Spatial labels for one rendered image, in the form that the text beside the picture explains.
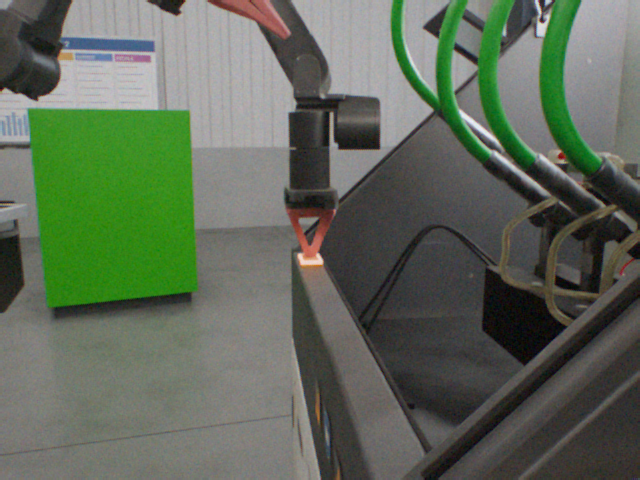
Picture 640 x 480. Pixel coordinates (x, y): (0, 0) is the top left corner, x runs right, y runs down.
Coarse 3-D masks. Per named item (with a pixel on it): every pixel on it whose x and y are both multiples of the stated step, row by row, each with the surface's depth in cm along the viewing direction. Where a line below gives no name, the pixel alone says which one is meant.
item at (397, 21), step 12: (396, 0) 53; (396, 12) 53; (396, 24) 53; (396, 36) 54; (396, 48) 54; (408, 60) 54; (408, 72) 55; (420, 84) 55; (420, 96) 56; (432, 96) 55; (432, 108) 56
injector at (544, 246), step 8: (560, 168) 57; (520, 208) 60; (528, 208) 59; (536, 216) 59; (536, 224) 59; (544, 224) 59; (552, 224) 59; (560, 224) 59; (544, 232) 60; (552, 232) 59; (544, 240) 60; (552, 240) 59; (544, 248) 60; (544, 256) 60; (544, 264) 60; (544, 272) 60
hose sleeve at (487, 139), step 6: (438, 114) 56; (462, 114) 56; (444, 120) 56; (468, 120) 56; (474, 126) 56; (480, 126) 57; (474, 132) 56; (480, 132) 56; (486, 132) 57; (480, 138) 56; (486, 138) 56; (492, 138) 57; (486, 144) 57; (492, 144) 57; (498, 144) 57; (498, 150) 57
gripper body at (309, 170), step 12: (300, 156) 75; (312, 156) 74; (324, 156) 75; (300, 168) 75; (312, 168) 75; (324, 168) 76; (300, 180) 75; (312, 180) 75; (324, 180) 76; (288, 192) 74; (300, 192) 73; (312, 192) 73; (324, 192) 73; (336, 192) 74
